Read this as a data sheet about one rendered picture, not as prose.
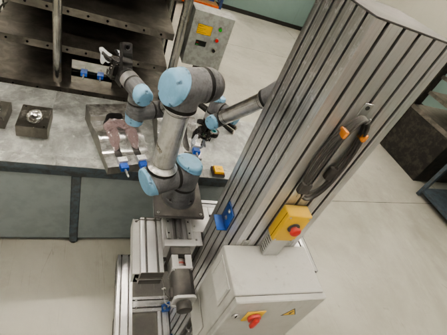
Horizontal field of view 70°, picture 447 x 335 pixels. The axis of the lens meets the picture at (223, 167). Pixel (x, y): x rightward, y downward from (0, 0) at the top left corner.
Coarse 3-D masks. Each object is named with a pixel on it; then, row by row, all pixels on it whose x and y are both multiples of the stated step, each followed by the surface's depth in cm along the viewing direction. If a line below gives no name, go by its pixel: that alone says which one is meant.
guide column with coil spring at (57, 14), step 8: (56, 0) 186; (56, 8) 189; (56, 16) 192; (56, 24) 195; (56, 32) 198; (56, 40) 201; (56, 48) 204; (56, 56) 208; (56, 64) 212; (56, 72) 215; (56, 80) 219
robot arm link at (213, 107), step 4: (216, 100) 172; (220, 100) 172; (224, 100) 173; (212, 104) 174; (216, 104) 173; (220, 104) 173; (208, 108) 177; (212, 108) 175; (216, 108) 173; (208, 112) 177; (212, 112) 176
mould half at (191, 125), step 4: (152, 120) 220; (156, 120) 205; (160, 120) 204; (192, 120) 214; (156, 124) 204; (160, 124) 203; (188, 124) 211; (192, 124) 212; (156, 128) 203; (188, 128) 210; (192, 128) 211; (156, 132) 202; (188, 132) 209; (192, 132) 210; (156, 136) 200; (188, 136) 208; (156, 140) 199; (188, 140) 205; (196, 140) 208; (180, 148) 195; (180, 152) 192; (200, 152) 199; (196, 156) 195; (200, 156) 196; (200, 160) 196
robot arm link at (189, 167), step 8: (176, 160) 129; (184, 160) 130; (192, 160) 132; (184, 168) 127; (192, 168) 128; (200, 168) 131; (184, 176) 128; (192, 176) 130; (184, 184) 130; (192, 184) 134
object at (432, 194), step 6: (444, 168) 404; (438, 174) 410; (432, 180) 417; (426, 186) 423; (420, 192) 430; (426, 192) 425; (432, 192) 431; (438, 192) 437; (444, 192) 443; (432, 198) 419; (438, 198) 424; (444, 198) 430; (432, 204) 415; (438, 204) 412; (444, 204) 418; (438, 210) 408; (444, 210) 406; (444, 216) 401
